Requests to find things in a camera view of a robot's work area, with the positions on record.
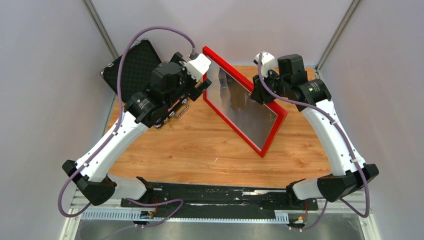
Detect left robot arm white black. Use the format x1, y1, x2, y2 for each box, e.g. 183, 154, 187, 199
62, 52, 212, 207

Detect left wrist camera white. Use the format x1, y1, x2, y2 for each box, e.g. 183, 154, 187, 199
183, 53, 212, 82

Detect pink wooden picture frame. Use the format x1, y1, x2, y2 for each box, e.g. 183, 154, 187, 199
202, 46, 288, 158

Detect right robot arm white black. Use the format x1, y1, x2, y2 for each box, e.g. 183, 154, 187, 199
250, 52, 379, 209

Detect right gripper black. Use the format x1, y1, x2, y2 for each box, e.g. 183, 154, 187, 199
251, 68, 291, 104

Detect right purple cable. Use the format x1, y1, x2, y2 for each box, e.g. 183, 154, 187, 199
256, 52, 371, 232

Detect black foam-lined case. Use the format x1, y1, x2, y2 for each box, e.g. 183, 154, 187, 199
100, 38, 190, 129

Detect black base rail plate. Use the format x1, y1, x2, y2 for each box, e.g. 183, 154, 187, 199
140, 182, 319, 220

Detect seascape photo print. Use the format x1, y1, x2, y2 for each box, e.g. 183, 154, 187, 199
206, 62, 278, 150

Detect aluminium frame rail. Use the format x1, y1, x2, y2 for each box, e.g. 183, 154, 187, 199
59, 186, 382, 240

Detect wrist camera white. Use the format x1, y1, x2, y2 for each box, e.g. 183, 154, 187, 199
183, 53, 212, 82
253, 51, 275, 78

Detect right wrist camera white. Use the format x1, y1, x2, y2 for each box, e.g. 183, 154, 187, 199
253, 51, 275, 78

